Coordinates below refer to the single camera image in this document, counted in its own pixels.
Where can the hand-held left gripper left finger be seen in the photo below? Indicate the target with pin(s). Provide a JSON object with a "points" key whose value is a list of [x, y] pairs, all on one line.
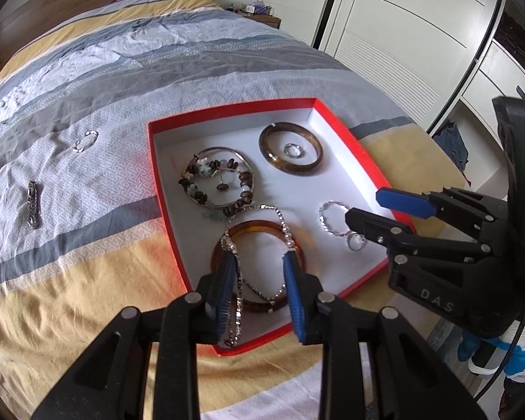
{"points": [[225, 288]]}

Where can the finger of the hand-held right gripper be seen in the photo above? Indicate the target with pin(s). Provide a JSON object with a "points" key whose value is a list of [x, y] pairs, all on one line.
{"points": [[402, 199], [367, 223]]}

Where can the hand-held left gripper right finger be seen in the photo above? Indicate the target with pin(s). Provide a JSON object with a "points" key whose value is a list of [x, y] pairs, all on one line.
{"points": [[294, 297]]}

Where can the red jewelry box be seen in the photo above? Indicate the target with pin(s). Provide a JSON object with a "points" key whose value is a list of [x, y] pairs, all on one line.
{"points": [[354, 170]]}

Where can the amber bangle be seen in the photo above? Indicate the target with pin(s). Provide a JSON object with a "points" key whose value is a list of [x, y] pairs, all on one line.
{"points": [[262, 224]]}

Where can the folded blue jeans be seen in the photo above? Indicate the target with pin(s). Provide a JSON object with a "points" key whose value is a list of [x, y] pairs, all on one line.
{"points": [[453, 144]]}

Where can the blue white shoe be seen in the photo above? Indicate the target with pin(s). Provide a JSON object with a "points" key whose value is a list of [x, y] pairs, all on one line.
{"points": [[518, 358]]}

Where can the dark brown jade bangle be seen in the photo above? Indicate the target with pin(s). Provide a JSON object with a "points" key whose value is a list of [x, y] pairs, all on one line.
{"points": [[288, 170]]}

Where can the thin silver bangle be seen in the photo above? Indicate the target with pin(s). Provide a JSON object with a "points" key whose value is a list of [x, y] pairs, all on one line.
{"points": [[247, 159]]}

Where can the white drawer unit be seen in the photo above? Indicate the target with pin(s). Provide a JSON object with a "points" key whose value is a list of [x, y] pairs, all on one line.
{"points": [[485, 96]]}

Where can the white wardrobe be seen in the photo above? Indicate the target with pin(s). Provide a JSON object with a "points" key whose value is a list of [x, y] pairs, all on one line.
{"points": [[398, 30]]}

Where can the wooden nightstand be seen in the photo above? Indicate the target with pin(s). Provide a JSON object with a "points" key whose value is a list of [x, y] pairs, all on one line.
{"points": [[269, 20]]}

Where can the purple tissue box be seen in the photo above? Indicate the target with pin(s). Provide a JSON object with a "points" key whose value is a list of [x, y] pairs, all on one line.
{"points": [[261, 8]]}

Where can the striped duvet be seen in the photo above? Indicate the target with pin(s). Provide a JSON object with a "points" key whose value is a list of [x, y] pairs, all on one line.
{"points": [[113, 74]]}

